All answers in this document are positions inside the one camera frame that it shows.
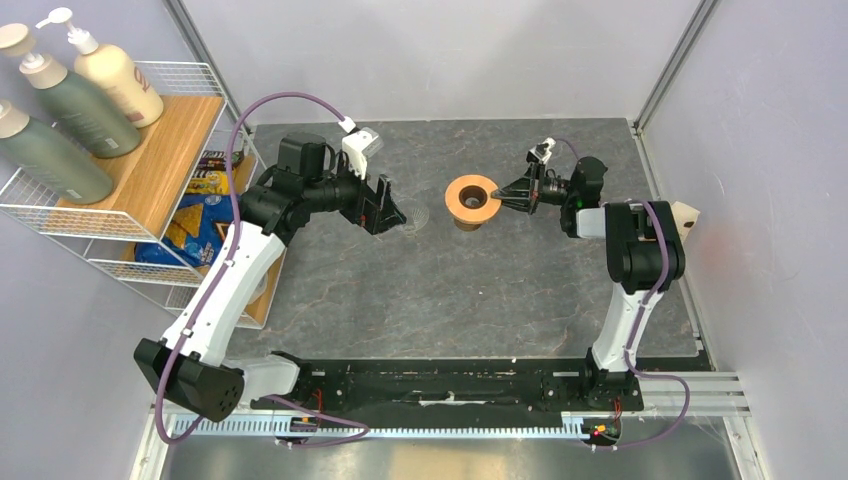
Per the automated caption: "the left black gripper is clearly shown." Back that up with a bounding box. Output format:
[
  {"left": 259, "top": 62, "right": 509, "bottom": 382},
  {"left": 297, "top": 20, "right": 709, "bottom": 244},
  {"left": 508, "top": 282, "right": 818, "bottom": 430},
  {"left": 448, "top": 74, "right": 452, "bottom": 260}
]
[{"left": 305, "top": 151, "right": 406, "bottom": 234}]

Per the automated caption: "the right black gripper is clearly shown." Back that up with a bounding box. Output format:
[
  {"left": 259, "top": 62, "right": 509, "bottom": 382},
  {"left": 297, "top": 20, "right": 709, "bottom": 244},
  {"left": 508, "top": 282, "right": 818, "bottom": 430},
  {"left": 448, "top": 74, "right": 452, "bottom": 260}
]
[{"left": 491, "top": 160, "right": 577, "bottom": 215}]

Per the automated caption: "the wooden dripper stand ring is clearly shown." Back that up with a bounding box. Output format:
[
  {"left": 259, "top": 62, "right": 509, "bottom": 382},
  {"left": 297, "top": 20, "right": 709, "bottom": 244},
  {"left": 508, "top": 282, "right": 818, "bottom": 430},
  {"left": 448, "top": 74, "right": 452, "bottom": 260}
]
[{"left": 444, "top": 174, "right": 503, "bottom": 233}]

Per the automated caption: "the clear glass dripper cone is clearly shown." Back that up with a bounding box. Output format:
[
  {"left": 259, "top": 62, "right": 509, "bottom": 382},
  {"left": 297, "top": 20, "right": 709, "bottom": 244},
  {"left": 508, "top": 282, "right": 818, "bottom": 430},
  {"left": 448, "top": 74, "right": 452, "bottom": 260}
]
[{"left": 399, "top": 205, "right": 430, "bottom": 236}]

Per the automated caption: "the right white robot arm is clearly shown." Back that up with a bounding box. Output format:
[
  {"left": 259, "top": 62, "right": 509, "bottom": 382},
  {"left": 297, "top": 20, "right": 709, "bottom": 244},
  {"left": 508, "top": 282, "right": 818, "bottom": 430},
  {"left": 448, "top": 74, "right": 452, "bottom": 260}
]
[{"left": 491, "top": 156, "right": 686, "bottom": 409}]

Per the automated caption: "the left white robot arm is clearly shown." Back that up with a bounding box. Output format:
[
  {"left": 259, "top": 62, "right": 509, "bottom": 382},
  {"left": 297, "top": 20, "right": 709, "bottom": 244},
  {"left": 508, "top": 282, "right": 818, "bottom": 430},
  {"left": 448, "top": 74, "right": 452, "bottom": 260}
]
[{"left": 133, "top": 128, "right": 406, "bottom": 422}]

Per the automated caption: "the wooden filter holder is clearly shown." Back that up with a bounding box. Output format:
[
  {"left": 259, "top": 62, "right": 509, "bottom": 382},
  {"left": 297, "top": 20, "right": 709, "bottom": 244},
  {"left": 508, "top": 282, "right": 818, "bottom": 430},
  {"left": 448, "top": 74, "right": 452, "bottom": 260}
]
[{"left": 670, "top": 201, "right": 701, "bottom": 243}]

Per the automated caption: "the yellow candy bag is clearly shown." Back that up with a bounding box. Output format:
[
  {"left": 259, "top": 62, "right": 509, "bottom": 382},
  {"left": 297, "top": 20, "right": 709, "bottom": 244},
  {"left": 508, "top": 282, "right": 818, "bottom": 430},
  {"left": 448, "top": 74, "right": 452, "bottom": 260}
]
[{"left": 185, "top": 150, "right": 231, "bottom": 195}]

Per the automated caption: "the blue Doritos chip bag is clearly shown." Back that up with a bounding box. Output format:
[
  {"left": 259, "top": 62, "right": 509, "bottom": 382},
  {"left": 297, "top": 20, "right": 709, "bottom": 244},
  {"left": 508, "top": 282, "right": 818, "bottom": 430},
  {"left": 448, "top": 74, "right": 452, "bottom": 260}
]
[{"left": 134, "top": 194, "right": 234, "bottom": 268}]

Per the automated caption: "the cream pump bottle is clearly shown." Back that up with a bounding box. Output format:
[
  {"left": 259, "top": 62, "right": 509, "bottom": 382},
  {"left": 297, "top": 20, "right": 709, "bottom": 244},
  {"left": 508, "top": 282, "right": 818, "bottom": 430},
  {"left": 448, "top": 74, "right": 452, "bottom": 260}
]
[{"left": 35, "top": 7, "right": 164, "bottom": 128}]

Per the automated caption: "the green pump bottle front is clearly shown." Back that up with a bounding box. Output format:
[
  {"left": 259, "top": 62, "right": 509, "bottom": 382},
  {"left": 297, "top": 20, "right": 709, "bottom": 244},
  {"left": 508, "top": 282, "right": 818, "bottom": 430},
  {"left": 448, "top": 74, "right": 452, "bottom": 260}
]
[{"left": 1, "top": 99, "right": 114, "bottom": 205}]

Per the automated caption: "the green pump bottle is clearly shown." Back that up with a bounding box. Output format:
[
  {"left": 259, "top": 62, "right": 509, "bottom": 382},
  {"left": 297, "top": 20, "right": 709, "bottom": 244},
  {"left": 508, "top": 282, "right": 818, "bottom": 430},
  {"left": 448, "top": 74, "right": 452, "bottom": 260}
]
[
  {"left": 1, "top": 99, "right": 114, "bottom": 205},
  {"left": 1, "top": 23, "right": 142, "bottom": 159}
]

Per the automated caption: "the green pump bottle middle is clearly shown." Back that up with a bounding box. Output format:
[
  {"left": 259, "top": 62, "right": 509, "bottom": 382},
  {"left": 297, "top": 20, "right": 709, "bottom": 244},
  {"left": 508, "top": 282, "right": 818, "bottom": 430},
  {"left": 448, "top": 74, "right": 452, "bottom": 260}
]
[{"left": 1, "top": 23, "right": 142, "bottom": 159}]

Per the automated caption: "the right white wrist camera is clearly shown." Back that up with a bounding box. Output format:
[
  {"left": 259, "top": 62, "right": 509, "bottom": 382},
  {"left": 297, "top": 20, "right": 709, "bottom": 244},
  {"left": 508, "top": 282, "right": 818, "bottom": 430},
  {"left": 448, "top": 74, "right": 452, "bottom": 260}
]
[{"left": 526, "top": 137, "right": 557, "bottom": 165}]

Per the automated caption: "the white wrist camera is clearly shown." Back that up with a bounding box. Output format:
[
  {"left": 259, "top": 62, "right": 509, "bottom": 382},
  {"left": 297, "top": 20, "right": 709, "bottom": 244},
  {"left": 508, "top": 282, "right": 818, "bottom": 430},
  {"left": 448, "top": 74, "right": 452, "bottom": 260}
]
[
  {"left": 338, "top": 116, "right": 384, "bottom": 180},
  {"left": 526, "top": 137, "right": 557, "bottom": 165}
]

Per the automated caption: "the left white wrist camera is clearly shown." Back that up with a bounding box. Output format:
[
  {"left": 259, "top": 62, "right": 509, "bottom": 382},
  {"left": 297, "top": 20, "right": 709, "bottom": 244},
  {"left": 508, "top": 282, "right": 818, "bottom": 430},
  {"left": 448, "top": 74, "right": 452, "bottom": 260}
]
[{"left": 338, "top": 116, "right": 384, "bottom": 180}]

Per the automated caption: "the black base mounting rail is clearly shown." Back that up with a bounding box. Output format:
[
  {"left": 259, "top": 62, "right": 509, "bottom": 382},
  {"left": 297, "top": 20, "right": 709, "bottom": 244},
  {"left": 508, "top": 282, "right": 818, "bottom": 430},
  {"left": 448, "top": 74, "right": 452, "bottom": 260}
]
[{"left": 287, "top": 358, "right": 614, "bottom": 430}]

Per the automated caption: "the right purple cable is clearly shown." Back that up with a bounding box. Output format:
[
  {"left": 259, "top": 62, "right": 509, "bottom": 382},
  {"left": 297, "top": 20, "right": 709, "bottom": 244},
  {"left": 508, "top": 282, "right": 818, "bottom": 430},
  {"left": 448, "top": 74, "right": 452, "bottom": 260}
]
[{"left": 553, "top": 137, "right": 692, "bottom": 453}]

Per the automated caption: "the white wire shelf rack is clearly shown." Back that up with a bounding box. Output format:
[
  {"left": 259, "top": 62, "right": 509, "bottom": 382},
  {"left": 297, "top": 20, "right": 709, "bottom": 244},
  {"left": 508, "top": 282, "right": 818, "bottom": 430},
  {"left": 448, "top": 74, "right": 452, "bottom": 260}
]
[{"left": 1, "top": 61, "right": 266, "bottom": 315}]

